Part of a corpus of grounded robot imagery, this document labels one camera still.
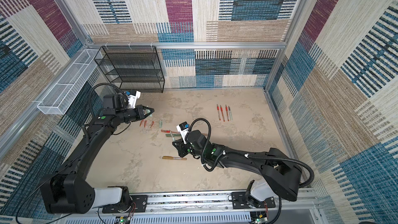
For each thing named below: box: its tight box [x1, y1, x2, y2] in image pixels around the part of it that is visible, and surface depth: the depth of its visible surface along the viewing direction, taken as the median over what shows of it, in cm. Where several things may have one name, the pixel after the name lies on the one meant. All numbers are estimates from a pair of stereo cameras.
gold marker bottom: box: [161, 156, 188, 161], surface depth 89 cm
